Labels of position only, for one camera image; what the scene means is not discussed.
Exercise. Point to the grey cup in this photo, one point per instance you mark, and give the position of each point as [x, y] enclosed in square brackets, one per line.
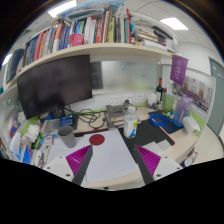
[68, 136]

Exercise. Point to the clear plastic water bottle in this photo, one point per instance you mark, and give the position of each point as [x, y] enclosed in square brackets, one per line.
[130, 125]

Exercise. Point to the blue circuit board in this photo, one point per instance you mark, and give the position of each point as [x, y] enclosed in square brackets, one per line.
[67, 120]

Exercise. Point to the grey door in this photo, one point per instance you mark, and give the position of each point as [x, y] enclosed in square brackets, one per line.
[217, 96]

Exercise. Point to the handwritten white paper sheet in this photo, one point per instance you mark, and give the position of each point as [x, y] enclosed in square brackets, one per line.
[60, 150]

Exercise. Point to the flat round red coaster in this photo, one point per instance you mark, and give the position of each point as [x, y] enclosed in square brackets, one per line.
[97, 139]

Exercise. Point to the purple hanging banner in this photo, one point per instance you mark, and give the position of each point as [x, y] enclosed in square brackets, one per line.
[179, 70]

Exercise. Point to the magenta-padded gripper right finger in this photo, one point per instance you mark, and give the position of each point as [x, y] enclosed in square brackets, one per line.
[149, 159]

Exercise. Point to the clear plastic box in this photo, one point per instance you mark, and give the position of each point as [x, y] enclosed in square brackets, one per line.
[50, 126]

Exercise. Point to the ceiling light panel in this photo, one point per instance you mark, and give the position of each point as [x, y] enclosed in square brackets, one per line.
[63, 8]
[174, 23]

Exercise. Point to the white ceramic jar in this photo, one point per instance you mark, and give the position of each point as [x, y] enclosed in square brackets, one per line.
[152, 100]

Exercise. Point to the translucent purple drink bottle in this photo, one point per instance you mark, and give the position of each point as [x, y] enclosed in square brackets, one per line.
[182, 111]

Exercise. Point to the dark wine bottle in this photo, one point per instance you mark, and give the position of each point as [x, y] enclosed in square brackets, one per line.
[159, 90]

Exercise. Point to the green box with tissues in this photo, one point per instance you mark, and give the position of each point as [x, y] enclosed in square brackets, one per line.
[32, 132]

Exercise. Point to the black computer monitor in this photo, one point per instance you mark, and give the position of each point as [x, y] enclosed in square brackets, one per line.
[55, 83]

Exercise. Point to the wall shelf with books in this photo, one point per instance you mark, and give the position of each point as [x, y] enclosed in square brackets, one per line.
[96, 36]

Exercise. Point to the white wall socket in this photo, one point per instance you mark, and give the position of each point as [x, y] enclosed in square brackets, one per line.
[115, 100]
[128, 98]
[139, 97]

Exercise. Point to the blue round container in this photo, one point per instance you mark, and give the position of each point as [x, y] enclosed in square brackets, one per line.
[46, 116]

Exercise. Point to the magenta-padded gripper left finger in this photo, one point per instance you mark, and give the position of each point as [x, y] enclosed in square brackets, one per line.
[78, 160]

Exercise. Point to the white tissue pack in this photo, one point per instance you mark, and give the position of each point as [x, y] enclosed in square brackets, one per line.
[191, 125]

